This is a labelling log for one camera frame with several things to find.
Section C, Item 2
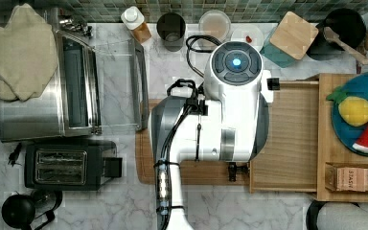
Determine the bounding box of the clear cereal jar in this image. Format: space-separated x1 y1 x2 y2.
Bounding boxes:
198 10 231 42

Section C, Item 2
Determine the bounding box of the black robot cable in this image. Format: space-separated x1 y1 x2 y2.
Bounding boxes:
155 34 222 230

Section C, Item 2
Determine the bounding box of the wooden tea bag holder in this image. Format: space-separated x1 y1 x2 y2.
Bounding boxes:
325 164 368 193

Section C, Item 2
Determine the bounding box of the black utensil pot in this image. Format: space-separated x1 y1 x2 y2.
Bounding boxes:
307 8 366 60

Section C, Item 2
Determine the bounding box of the black power plug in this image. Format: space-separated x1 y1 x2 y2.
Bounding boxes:
8 143 22 167

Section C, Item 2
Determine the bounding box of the orange juice bottle white cap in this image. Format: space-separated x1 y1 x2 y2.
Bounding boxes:
121 6 151 43

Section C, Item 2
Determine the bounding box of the black kettle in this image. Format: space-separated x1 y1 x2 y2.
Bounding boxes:
1 190 63 230

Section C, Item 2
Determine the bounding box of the paper towel roll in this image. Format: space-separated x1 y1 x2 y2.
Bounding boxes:
316 202 368 230

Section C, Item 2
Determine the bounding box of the black two-slot toaster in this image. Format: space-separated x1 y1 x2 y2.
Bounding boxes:
24 139 123 191

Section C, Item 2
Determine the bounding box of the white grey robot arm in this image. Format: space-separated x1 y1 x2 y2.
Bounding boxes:
148 41 274 230

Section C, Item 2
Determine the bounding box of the stainless steel toaster oven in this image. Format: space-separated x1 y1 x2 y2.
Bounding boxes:
0 8 149 142

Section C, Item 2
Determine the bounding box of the wooden drawer with black handle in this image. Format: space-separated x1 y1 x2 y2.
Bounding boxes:
237 80 319 193

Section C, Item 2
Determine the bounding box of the wooden spoon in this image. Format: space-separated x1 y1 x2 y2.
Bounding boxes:
323 27 368 65

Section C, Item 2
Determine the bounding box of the teal canister with wooden lid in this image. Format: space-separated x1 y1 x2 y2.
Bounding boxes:
261 11 319 68

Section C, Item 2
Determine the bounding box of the blue plate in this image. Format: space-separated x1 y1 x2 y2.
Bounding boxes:
332 74 368 156

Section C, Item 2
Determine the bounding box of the dark grey tumbler cup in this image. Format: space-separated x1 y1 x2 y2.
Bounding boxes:
156 12 186 52

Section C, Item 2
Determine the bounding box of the yellow plush lemon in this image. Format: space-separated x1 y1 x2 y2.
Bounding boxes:
326 86 368 127

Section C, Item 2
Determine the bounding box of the black paper towel holder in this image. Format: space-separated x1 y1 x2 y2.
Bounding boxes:
306 200 359 230

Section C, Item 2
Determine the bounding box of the stash tea bag box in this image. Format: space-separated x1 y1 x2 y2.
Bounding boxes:
335 168 368 192

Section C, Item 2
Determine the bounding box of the beige folded cloth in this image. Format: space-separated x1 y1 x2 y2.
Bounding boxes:
0 4 58 101

